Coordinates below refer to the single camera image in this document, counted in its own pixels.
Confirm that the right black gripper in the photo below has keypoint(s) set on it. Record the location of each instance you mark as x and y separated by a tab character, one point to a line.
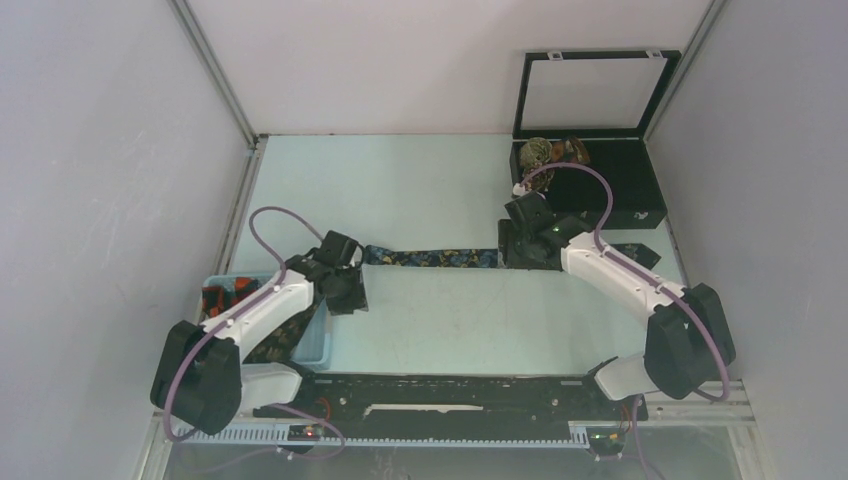
507	255

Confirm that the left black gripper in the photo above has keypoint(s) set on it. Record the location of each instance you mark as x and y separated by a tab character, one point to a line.
356	299

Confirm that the blue floral necktie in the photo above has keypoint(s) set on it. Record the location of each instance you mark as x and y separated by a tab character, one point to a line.
480	258

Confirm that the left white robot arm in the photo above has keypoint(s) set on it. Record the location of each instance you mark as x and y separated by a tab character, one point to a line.
206	377

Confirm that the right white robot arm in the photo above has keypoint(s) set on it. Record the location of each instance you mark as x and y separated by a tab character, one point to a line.
688	340

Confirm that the light blue plastic basket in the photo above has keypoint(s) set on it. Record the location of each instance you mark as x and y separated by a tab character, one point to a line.
313	350

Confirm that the dark olive patterned tie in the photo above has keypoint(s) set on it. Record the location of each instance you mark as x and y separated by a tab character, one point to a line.
279	345

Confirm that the green rolled tie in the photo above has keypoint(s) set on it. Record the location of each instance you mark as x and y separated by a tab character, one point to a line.
535	153

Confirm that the orange brown rolled tie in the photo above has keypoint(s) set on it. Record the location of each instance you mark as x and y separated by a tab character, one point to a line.
570	150

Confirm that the orange black striped tie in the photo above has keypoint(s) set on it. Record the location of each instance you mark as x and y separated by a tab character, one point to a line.
222	293

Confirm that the black display box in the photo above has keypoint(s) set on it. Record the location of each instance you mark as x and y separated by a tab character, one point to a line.
606	98

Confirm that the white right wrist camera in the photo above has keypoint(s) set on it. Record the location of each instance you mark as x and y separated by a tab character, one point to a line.
520	189

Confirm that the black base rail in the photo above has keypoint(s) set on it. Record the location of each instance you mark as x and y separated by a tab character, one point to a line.
451	407

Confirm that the grey cable duct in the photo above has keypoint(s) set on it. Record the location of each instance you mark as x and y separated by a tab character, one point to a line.
259	434

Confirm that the aluminium frame post right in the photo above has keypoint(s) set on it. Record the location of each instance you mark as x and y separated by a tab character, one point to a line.
709	19

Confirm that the aluminium frame post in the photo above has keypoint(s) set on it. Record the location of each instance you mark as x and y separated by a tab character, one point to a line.
208	59
709	19

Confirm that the aluminium frame post left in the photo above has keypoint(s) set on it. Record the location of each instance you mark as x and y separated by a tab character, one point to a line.
208	59

